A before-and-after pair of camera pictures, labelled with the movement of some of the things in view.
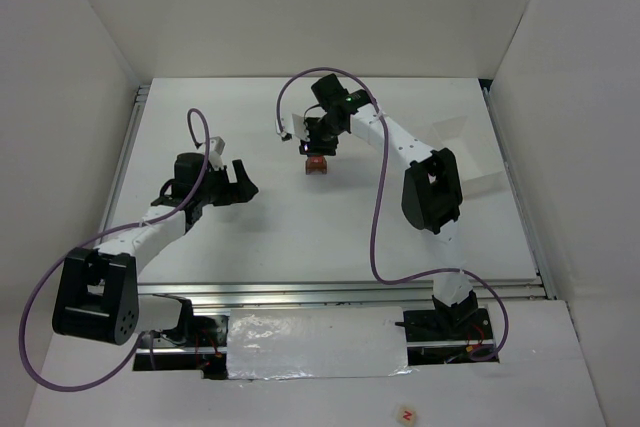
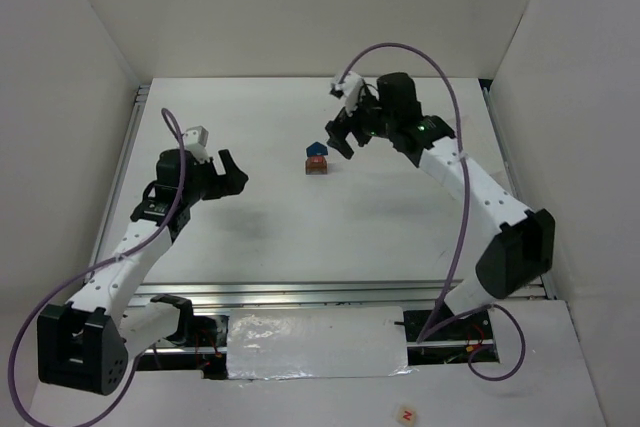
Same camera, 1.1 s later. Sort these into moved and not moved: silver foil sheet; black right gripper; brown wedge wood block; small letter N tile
Moved: black right gripper
Not moved: small letter N tile; brown wedge wood block; silver foil sheet
